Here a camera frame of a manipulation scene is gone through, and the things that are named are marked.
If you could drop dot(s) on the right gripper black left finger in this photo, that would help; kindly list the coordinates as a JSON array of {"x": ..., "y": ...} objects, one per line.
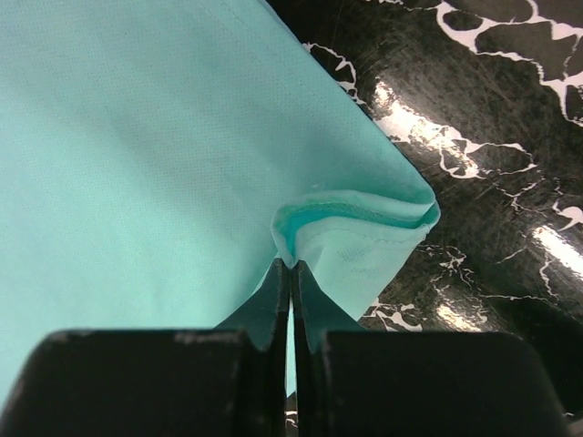
[{"x": 227, "y": 381}]

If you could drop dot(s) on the teal t shirt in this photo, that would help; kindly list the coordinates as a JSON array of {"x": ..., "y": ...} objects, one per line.
[{"x": 157, "y": 156}]

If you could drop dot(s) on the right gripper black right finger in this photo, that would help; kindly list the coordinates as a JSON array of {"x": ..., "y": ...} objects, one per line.
[{"x": 357, "y": 382}]

